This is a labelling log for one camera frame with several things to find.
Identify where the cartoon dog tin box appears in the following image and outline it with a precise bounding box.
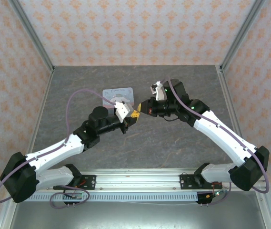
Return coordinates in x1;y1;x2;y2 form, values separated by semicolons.
101;87;135;108

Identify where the grey metal shelf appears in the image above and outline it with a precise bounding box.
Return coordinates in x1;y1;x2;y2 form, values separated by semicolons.
0;198;271;229

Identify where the aluminium table side rail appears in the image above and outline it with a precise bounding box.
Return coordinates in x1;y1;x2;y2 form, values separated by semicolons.
217;65;254;148

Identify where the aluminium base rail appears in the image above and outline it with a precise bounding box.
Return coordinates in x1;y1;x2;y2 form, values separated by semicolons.
77;168;268;191

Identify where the white slotted cable duct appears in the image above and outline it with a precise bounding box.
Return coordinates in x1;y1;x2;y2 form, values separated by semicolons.
28;192;199;202

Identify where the aluminium frame post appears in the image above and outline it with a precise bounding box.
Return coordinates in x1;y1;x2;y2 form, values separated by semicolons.
8;0;55;73
220;0;268;73

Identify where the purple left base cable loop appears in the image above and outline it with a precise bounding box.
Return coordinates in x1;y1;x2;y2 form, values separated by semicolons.
49;187;90;208

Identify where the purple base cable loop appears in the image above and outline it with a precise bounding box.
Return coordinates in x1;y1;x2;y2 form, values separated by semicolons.
49;187;90;208
198;183;232;207

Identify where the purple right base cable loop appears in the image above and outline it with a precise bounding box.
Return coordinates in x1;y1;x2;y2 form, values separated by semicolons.
198;183;232;207

